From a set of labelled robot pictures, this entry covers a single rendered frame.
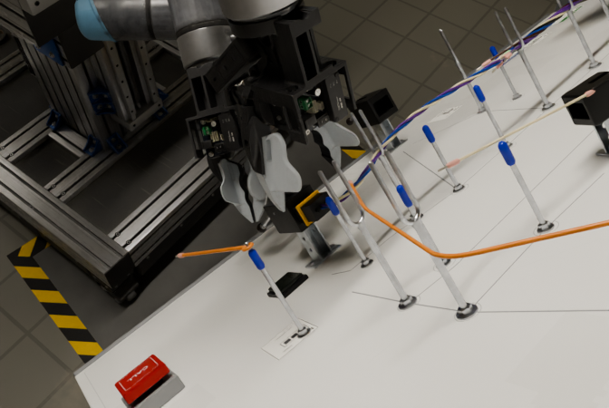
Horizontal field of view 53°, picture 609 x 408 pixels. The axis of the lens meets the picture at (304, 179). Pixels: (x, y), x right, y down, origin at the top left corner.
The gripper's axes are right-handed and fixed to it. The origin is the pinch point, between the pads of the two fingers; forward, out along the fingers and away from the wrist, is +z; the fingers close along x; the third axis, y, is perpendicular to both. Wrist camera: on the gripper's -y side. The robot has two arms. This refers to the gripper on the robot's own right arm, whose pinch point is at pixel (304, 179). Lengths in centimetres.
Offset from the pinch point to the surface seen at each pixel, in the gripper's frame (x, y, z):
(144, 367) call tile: -24.0, -3.4, 9.5
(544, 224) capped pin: 4.1, 25.9, -1.0
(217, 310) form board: -11.6, -10.8, 16.6
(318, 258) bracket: -1.0, -0.6, 11.4
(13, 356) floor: -34, -119, 80
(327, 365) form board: -14.9, 17.0, 3.8
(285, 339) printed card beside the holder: -13.4, 8.4, 7.7
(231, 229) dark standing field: 39, -106, 81
